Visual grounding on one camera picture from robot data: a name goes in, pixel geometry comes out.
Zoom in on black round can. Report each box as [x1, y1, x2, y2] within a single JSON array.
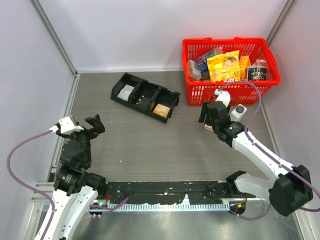
[[247, 66, 267, 82]]

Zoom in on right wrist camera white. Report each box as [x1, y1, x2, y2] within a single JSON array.
[[214, 89, 231, 107]]

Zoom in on beige leather card holder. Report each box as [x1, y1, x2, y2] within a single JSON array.
[[204, 124, 213, 132]]

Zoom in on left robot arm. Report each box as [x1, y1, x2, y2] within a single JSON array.
[[35, 114, 107, 240]]

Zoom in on purple cable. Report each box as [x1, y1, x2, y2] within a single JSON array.
[[6, 129, 56, 240], [214, 80, 320, 221]]

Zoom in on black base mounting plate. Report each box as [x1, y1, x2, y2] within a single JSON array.
[[99, 180, 253, 205]]

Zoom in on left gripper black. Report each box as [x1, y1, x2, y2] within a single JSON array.
[[57, 113, 105, 165]]

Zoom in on black three-compartment tray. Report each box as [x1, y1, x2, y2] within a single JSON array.
[[110, 72, 181, 123]]

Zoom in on green sponge pack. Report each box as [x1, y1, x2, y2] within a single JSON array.
[[205, 49, 217, 59]]

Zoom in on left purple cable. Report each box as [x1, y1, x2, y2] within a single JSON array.
[[6, 129, 56, 240]]

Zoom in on red plastic shopping basket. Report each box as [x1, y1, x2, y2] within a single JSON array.
[[182, 37, 281, 106]]

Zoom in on orange snack box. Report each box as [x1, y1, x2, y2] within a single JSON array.
[[239, 55, 251, 80]]

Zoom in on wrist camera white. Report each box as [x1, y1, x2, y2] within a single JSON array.
[[214, 89, 231, 107], [49, 115, 84, 135]]

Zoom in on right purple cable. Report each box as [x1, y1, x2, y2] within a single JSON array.
[[214, 80, 320, 221]]

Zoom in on blue snack box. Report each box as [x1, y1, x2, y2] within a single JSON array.
[[195, 55, 208, 73]]

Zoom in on white cards in tray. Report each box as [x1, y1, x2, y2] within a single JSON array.
[[117, 84, 135, 101]]

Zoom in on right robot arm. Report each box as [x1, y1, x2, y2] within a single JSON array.
[[198, 101, 314, 217]]

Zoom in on gold card in tray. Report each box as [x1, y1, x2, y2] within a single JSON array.
[[152, 103, 171, 118]]

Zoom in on grey wrapped package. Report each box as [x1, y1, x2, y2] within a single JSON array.
[[187, 59, 202, 81]]

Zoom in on brown chocolate box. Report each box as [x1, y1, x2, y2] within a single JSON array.
[[201, 71, 210, 81]]

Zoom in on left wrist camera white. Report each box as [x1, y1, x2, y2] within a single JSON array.
[[49, 115, 84, 135]]

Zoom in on yellow chips bag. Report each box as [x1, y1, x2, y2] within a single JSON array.
[[207, 50, 241, 83]]

